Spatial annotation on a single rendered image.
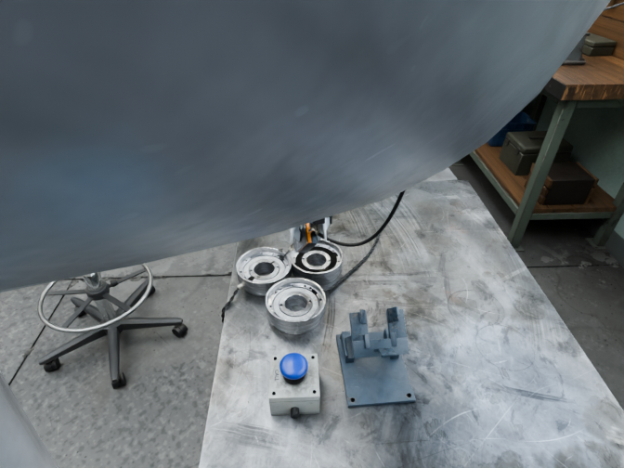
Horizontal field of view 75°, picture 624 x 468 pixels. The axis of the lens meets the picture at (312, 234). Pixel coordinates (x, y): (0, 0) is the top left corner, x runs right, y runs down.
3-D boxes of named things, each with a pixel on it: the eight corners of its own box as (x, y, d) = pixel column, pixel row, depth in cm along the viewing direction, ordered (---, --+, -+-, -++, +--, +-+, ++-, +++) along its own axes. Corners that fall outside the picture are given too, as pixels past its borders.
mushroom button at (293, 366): (280, 370, 61) (279, 350, 58) (307, 370, 61) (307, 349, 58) (280, 396, 58) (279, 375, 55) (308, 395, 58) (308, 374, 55)
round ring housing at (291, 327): (291, 348, 67) (290, 332, 64) (255, 311, 73) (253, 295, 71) (337, 317, 72) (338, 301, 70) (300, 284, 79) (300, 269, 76)
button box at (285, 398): (271, 372, 63) (269, 353, 60) (317, 370, 64) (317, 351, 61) (269, 422, 57) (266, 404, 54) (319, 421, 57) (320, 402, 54)
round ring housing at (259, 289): (269, 254, 86) (268, 240, 83) (303, 280, 80) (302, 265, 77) (227, 278, 80) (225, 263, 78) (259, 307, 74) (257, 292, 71)
